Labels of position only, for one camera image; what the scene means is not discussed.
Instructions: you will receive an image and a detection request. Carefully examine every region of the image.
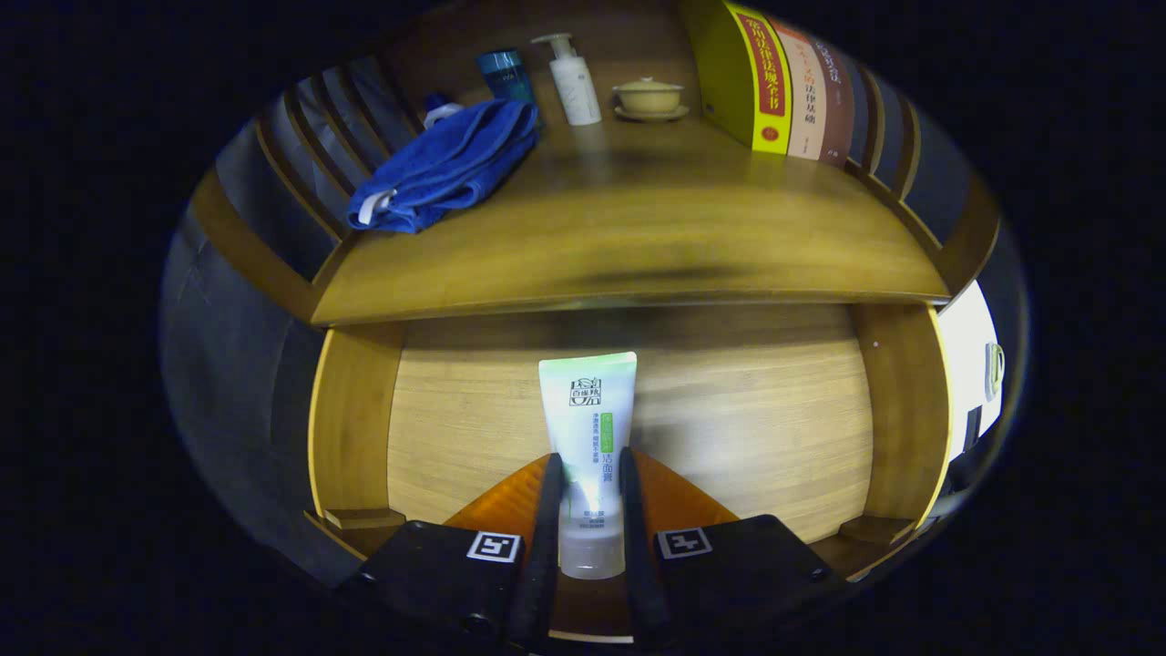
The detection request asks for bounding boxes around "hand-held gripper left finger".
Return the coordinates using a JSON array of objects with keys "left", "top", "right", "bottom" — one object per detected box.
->
[{"left": 342, "top": 451, "right": 566, "bottom": 652}]

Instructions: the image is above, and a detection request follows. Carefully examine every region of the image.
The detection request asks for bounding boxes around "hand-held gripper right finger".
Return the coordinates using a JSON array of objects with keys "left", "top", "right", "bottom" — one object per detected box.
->
[{"left": 619, "top": 446, "right": 848, "bottom": 652}]

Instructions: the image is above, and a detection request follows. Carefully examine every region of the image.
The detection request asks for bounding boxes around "white cleanser tube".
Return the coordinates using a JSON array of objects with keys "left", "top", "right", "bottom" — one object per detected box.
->
[{"left": 537, "top": 352, "right": 639, "bottom": 580}]

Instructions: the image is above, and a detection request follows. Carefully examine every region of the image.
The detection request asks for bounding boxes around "wooden drawer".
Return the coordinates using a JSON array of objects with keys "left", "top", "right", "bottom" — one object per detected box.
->
[{"left": 305, "top": 301, "right": 956, "bottom": 643}]

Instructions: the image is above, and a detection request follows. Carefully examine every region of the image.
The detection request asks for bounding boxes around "wooden countertop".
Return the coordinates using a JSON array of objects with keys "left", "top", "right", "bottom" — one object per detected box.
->
[{"left": 310, "top": 109, "right": 953, "bottom": 327}]

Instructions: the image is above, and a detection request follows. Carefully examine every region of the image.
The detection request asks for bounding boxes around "wooden cabinet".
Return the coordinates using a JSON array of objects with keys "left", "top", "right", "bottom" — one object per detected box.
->
[{"left": 187, "top": 0, "right": 1003, "bottom": 329}]

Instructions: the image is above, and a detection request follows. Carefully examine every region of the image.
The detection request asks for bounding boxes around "black backdrop cloth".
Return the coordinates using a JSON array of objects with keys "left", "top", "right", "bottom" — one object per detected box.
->
[{"left": 162, "top": 55, "right": 365, "bottom": 584}]

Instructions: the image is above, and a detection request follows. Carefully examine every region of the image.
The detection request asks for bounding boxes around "blue towel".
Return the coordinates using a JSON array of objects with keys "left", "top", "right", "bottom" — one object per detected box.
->
[{"left": 346, "top": 97, "right": 540, "bottom": 234}]

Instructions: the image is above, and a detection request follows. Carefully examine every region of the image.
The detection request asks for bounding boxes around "white pump bottle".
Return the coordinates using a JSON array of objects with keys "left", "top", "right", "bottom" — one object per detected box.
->
[{"left": 531, "top": 34, "right": 603, "bottom": 127}]

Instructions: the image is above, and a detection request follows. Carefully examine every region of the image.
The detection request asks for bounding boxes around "tan lidded tea cup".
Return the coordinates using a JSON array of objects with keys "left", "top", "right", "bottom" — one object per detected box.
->
[{"left": 611, "top": 77, "right": 690, "bottom": 123}]

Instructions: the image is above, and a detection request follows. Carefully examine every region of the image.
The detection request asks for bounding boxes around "teal bottle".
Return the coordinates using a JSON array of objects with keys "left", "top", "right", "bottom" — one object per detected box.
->
[{"left": 476, "top": 49, "right": 537, "bottom": 106}]

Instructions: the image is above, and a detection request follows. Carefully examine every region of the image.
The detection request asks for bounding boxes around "orange and beige book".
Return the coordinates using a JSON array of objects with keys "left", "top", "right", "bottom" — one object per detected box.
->
[{"left": 770, "top": 18, "right": 828, "bottom": 162}]

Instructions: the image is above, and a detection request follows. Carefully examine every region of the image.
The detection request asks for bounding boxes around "brown book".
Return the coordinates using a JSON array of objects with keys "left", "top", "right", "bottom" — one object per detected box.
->
[{"left": 813, "top": 36, "right": 857, "bottom": 167}]

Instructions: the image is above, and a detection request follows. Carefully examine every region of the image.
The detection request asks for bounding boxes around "yellow book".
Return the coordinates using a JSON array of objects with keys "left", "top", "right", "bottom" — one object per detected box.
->
[{"left": 679, "top": 0, "right": 793, "bottom": 155}]

